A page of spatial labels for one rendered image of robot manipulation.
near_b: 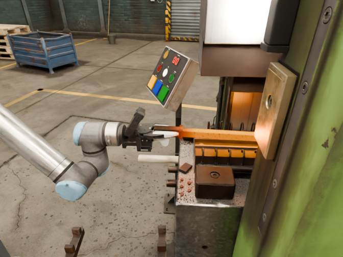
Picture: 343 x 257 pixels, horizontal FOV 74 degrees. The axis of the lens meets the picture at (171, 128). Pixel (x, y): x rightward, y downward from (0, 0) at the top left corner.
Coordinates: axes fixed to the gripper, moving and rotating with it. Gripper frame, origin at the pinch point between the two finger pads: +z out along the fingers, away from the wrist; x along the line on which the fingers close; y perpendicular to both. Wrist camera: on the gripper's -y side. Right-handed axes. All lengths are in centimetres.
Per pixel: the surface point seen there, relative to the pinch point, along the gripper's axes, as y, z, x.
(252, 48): -30.1, 20.8, 7.3
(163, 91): 2.7, -8.2, -44.2
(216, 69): -24.6, 11.9, 7.3
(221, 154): 5.4, 16.2, 6.2
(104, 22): 55, -309, -868
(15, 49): 63, -375, -434
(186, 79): -4.6, 3.9, -42.0
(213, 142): 5.8, 14.4, -1.5
